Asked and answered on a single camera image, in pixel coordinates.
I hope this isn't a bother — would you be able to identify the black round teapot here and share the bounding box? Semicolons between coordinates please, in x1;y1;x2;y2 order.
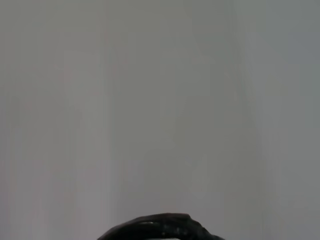
96;212;227;240

